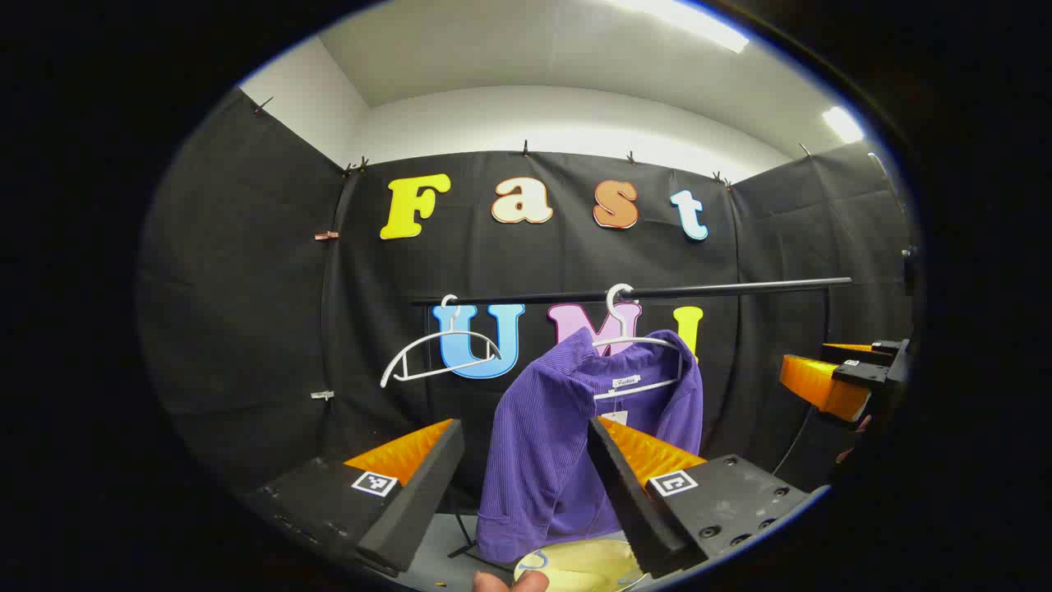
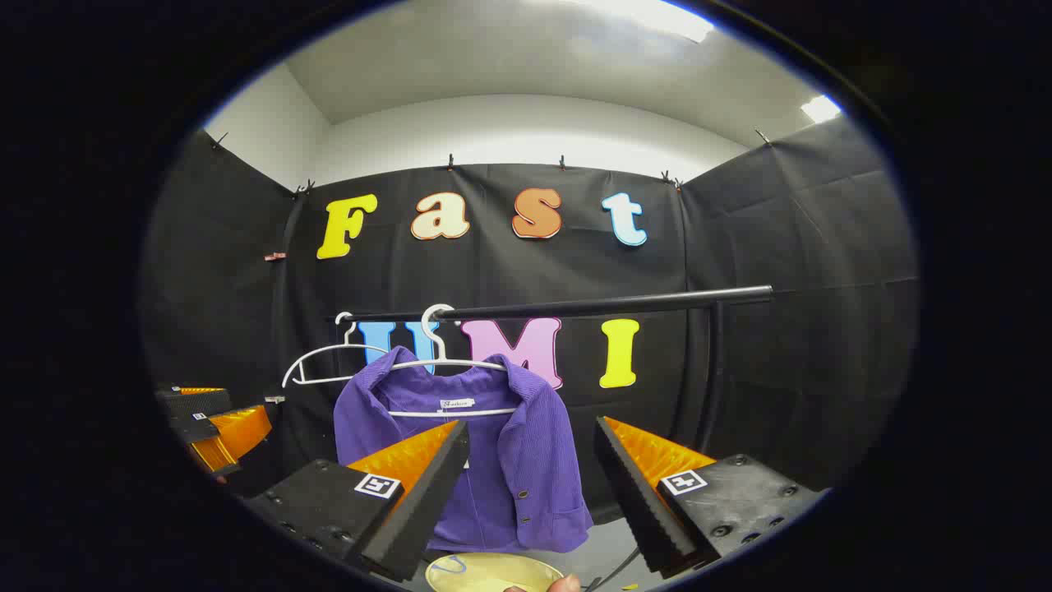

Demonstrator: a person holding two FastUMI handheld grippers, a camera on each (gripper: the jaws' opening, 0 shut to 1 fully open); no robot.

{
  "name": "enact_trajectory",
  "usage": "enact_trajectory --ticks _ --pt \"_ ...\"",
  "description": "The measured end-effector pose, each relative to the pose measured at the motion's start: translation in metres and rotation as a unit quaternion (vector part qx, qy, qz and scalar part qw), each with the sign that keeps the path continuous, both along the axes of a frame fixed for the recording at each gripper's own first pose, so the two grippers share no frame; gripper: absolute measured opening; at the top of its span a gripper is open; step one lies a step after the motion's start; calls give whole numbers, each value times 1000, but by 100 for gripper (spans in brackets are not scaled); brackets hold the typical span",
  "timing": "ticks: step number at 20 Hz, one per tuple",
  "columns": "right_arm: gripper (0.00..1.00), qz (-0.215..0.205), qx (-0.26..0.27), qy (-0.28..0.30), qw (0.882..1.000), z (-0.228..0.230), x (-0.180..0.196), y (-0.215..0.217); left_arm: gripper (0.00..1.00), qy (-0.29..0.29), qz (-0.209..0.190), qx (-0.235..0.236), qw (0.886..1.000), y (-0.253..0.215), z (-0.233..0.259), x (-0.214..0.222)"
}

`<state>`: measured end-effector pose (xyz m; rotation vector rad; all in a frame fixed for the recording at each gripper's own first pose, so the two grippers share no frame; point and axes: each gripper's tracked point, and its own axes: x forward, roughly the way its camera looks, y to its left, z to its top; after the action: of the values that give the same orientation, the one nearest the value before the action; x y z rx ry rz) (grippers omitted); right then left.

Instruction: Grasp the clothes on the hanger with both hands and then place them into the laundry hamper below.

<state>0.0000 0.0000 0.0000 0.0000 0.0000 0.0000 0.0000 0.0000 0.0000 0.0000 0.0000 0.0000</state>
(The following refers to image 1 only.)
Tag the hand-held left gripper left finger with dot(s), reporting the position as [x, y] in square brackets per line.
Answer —
[419, 501]

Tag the long ceiling light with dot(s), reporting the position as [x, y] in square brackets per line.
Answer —
[699, 25]

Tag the large white clothes hanger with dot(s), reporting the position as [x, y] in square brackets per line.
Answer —
[624, 329]

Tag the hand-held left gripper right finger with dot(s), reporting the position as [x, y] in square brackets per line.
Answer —
[625, 501]

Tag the small white clothes hanger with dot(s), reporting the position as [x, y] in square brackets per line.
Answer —
[448, 332]

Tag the purple ribbed shirt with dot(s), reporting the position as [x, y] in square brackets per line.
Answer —
[534, 444]

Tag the black clothes rack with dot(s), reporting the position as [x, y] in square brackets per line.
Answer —
[740, 288]

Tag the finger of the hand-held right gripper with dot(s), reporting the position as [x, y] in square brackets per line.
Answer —
[814, 382]
[855, 355]

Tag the short ceiling light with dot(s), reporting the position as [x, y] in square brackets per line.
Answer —
[842, 123]

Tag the cream laundry hamper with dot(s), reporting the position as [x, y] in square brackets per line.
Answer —
[583, 567]

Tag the black backdrop cloth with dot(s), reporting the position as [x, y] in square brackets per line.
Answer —
[246, 329]

